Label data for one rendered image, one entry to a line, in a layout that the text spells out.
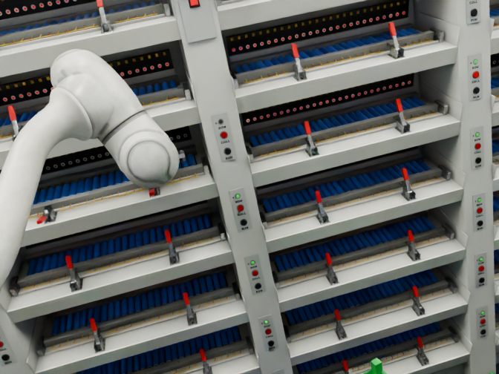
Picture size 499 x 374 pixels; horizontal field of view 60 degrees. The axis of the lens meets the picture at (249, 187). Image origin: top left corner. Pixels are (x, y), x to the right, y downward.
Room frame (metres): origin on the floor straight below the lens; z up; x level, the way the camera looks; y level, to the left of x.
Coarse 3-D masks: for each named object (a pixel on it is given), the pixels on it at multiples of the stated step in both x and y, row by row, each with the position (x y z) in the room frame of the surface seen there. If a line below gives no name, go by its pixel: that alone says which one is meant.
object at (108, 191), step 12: (180, 168) 1.12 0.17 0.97; (192, 168) 1.11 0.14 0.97; (180, 180) 1.09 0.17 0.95; (84, 192) 1.09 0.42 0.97; (96, 192) 1.08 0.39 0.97; (108, 192) 1.08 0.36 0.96; (120, 192) 1.09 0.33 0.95; (132, 192) 1.08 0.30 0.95; (36, 204) 1.07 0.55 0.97; (48, 204) 1.06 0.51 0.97; (60, 204) 1.07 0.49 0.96; (72, 204) 1.07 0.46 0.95; (84, 204) 1.06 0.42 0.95; (36, 216) 1.05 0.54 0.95
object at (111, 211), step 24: (192, 144) 1.24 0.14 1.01; (72, 168) 1.19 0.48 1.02; (144, 192) 1.08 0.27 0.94; (168, 192) 1.06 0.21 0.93; (192, 192) 1.06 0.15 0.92; (216, 192) 1.07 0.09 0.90; (72, 216) 1.03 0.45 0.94; (96, 216) 1.03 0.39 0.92; (120, 216) 1.04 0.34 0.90; (24, 240) 1.02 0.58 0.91
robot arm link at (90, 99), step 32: (64, 64) 0.79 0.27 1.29; (96, 64) 0.81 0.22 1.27; (64, 96) 0.75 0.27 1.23; (96, 96) 0.77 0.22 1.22; (128, 96) 0.80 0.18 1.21; (32, 128) 0.71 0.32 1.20; (64, 128) 0.74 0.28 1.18; (96, 128) 0.76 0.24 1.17; (32, 160) 0.68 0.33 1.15; (0, 192) 0.63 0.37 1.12; (32, 192) 0.66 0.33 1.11; (0, 224) 0.60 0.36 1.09; (0, 256) 0.57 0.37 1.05
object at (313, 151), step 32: (320, 96) 1.28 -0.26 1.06; (352, 96) 1.29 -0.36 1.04; (384, 96) 1.31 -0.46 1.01; (416, 96) 1.30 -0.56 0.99; (448, 96) 1.20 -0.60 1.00; (256, 128) 1.26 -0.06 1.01; (288, 128) 1.24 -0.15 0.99; (320, 128) 1.21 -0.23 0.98; (352, 128) 1.18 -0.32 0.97; (384, 128) 1.17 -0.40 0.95; (416, 128) 1.15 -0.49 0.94; (448, 128) 1.15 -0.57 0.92; (256, 160) 1.13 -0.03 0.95; (288, 160) 1.11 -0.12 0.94; (320, 160) 1.10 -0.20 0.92; (352, 160) 1.12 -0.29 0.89
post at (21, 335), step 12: (0, 288) 1.02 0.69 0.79; (0, 312) 0.99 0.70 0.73; (0, 324) 0.99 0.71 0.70; (12, 324) 1.00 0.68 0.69; (24, 324) 1.05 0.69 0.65; (12, 336) 0.99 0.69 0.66; (24, 336) 1.03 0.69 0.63; (12, 348) 0.99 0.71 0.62; (24, 348) 1.00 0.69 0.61; (24, 360) 0.99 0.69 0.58; (0, 372) 0.99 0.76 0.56; (12, 372) 0.99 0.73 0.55; (24, 372) 0.99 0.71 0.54
